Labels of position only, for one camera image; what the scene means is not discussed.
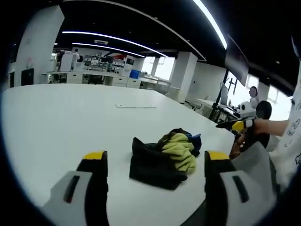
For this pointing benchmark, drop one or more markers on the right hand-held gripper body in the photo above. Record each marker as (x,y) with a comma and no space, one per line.
(247,110)

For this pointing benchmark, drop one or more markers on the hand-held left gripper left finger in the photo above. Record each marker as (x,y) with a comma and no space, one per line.
(70,186)

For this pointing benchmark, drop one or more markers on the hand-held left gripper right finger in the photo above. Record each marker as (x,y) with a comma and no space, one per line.
(237,188)

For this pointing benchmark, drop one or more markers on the black and yellow-green garment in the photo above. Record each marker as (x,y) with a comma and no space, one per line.
(162,160)

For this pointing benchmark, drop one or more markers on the white desk monitor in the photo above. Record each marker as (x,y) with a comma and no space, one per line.
(224,94)

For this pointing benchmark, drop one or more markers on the person's white printed shirt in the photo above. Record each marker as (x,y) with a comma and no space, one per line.
(290,131)

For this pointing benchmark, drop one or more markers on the hanging dark screen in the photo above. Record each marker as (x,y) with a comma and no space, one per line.
(236,62)

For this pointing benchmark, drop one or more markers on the long white ceiling light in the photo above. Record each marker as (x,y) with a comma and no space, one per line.
(105,48)
(113,38)
(211,22)

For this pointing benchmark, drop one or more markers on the white drawer cabinet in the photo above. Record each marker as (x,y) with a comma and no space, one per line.
(74,77)

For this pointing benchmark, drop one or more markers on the blue storage box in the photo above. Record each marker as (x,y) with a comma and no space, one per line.
(134,73)

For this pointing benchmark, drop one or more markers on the black door panel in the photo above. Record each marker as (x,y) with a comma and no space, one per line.
(27,76)

